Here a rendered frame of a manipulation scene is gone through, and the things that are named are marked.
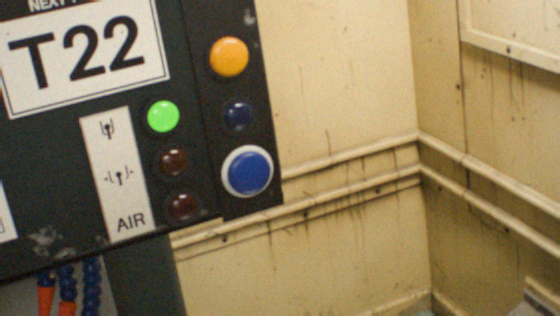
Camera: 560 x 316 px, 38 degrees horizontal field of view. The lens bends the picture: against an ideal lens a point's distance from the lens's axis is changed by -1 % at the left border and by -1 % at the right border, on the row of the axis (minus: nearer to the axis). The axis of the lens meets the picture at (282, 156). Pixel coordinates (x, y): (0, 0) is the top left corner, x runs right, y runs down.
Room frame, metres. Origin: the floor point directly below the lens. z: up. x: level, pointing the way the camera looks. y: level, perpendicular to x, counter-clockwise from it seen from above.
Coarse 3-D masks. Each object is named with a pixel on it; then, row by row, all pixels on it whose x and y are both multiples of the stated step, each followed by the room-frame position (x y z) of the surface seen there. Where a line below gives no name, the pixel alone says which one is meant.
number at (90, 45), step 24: (72, 24) 0.47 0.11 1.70; (96, 24) 0.47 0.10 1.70; (120, 24) 0.48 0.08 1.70; (144, 24) 0.48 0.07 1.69; (72, 48) 0.47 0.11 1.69; (96, 48) 0.47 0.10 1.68; (120, 48) 0.48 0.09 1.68; (144, 48) 0.48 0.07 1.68; (72, 72) 0.47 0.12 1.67; (96, 72) 0.47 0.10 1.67; (120, 72) 0.48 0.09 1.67; (144, 72) 0.48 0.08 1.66
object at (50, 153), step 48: (0, 96) 0.46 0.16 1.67; (144, 96) 0.48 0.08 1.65; (192, 96) 0.49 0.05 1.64; (0, 144) 0.45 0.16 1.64; (48, 144) 0.46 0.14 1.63; (144, 144) 0.48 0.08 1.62; (192, 144) 0.49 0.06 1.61; (48, 192) 0.46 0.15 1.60; (96, 192) 0.47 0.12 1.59; (48, 240) 0.46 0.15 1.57; (96, 240) 0.47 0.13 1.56; (144, 240) 0.48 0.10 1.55
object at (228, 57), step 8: (224, 40) 0.49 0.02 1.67; (232, 40) 0.49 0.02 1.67; (216, 48) 0.49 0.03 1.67; (224, 48) 0.49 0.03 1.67; (232, 48) 0.49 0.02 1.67; (240, 48) 0.49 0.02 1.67; (216, 56) 0.49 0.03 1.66; (224, 56) 0.49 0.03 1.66; (232, 56) 0.49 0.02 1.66; (240, 56) 0.49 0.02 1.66; (216, 64) 0.49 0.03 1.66; (224, 64) 0.49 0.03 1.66; (232, 64) 0.49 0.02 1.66; (240, 64) 0.49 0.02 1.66; (216, 72) 0.49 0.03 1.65; (224, 72) 0.49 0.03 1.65; (232, 72) 0.49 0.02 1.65; (240, 72) 0.50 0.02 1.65
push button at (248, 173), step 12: (240, 156) 0.49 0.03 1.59; (252, 156) 0.49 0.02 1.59; (264, 156) 0.50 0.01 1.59; (228, 168) 0.49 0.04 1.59; (240, 168) 0.49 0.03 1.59; (252, 168) 0.49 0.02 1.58; (264, 168) 0.49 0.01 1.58; (228, 180) 0.49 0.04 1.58; (240, 180) 0.49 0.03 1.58; (252, 180) 0.49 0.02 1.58; (264, 180) 0.49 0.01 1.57; (240, 192) 0.49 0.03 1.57; (252, 192) 0.49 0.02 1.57
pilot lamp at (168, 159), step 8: (168, 152) 0.48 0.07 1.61; (176, 152) 0.48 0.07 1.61; (160, 160) 0.48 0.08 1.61; (168, 160) 0.48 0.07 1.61; (176, 160) 0.48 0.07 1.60; (184, 160) 0.48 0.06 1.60; (160, 168) 0.48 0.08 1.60; (168, 168) 0.48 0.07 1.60; (176, 168) 0.48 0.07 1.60; (184, 168) 0.48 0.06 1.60; (168, 176) 0.48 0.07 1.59; (176, 176) 0.48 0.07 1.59
